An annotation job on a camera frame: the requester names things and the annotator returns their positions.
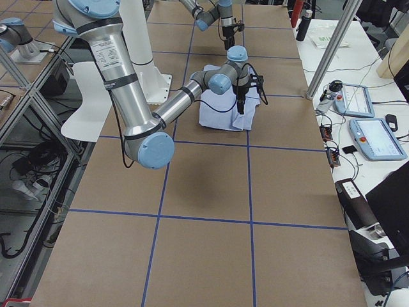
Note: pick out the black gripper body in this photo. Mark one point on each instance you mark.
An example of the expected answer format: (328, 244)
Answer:
(228, 32)
(241, 91)

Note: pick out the light blue striped shirt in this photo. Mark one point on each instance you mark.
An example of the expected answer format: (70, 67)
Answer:
(218, 108)

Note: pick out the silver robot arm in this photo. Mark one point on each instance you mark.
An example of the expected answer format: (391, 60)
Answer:
(106, 26)
(222, 12)

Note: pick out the black water bottle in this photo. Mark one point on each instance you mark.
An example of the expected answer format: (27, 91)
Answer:
(304, 25)

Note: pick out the red cylinder bottle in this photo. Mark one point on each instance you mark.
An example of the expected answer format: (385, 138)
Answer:
(297, 9)

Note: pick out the white paper green print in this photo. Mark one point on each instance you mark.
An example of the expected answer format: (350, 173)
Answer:
(320, 35)

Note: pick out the orange circuit board upper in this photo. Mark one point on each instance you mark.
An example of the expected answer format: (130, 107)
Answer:
(326, 133)

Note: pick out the orange circuit board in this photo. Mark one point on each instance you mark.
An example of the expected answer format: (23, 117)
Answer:
(333, 157)
(326, 133)

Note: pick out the orange circuit board lower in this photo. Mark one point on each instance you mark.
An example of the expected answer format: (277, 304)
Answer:
(333, 157)

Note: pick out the upper blue teach pendant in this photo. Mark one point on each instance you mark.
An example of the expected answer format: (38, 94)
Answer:
(354, 100)

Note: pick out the blue teach pendant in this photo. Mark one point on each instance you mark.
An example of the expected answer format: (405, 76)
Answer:
(354, 100)
(375, 140)

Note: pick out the black smartphone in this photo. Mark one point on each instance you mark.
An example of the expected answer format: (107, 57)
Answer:
(349, 149)

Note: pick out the lower blue teach pendant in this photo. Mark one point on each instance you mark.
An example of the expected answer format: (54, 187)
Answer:
(375, 140)

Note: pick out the small black adapter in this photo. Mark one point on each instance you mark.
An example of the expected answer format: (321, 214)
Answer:
(392, 122)

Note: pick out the white chair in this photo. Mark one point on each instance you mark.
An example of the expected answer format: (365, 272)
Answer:
(86, 123)

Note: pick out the black monitor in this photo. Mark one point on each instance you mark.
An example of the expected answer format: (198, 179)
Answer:
(389, 203)

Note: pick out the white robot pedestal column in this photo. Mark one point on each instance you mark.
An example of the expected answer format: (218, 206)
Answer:
(155, 85)

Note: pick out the aluminium frame post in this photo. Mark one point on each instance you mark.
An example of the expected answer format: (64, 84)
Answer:
(334, 43)

